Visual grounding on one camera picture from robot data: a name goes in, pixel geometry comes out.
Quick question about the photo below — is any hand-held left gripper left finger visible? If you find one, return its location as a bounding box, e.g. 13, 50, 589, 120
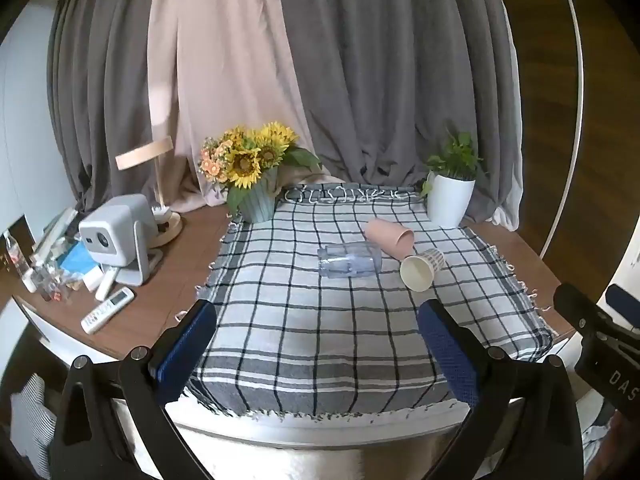
47, 299, 218, 480

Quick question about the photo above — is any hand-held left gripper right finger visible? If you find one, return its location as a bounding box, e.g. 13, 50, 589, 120
416, 299, 586, 480

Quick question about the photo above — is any white remote with buttons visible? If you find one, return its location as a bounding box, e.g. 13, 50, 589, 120
81, 286, 136, 334

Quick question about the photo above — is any clear plastic bag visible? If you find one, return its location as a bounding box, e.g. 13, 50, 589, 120
35, 265, 82, 302

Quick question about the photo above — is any striped cloth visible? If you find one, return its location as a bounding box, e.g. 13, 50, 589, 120
9, 374, 57, 479

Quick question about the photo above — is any grey white plaid tablecloth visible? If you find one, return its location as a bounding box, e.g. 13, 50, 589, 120
176, 185, 555, 423

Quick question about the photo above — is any white plant pot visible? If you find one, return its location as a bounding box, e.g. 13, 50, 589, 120
426, 172, 476, 228

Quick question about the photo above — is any slim white remote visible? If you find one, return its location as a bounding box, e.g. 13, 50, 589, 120
95, 266, 121, 302

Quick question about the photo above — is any grey curtain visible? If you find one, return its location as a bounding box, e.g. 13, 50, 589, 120
277, 0, 524, 232
47, 0, 182, 212

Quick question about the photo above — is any white round frame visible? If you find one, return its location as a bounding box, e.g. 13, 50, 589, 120
537, 0, 587, 259

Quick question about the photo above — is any wooden desk lamp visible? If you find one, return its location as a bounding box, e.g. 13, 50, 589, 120
115, 136, 183, 249

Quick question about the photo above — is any pink cup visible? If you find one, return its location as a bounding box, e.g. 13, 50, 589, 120
363, 218, 416, 261

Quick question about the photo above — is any green ribbed vase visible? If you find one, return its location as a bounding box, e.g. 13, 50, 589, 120
234, 167, 279, 224

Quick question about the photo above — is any clear water bottle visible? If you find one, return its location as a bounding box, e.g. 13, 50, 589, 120
2, 232, 32, 282

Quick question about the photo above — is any striped paper cup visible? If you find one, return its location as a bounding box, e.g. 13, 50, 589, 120
399, 248, 446, 292

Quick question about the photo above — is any green leafy plant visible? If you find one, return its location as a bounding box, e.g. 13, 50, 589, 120
420, 130, 488, 198

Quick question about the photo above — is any sunflower bouquet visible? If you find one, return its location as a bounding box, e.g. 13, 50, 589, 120
199, 121, 323, 192

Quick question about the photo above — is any blue packet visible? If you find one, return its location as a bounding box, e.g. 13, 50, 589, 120
55, 244, 101, 274

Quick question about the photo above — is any white projector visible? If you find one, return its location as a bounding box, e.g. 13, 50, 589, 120
78, 194, 164, 286

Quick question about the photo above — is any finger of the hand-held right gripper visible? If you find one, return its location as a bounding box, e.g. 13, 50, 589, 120
606, 284, 640, 333
553, 282, 623, 346

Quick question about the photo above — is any beige curtain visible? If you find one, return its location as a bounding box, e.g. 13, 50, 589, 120
146, 0, 347, 211

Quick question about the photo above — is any clear glass cup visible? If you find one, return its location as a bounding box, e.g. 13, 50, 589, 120
318, 241, 383, 279

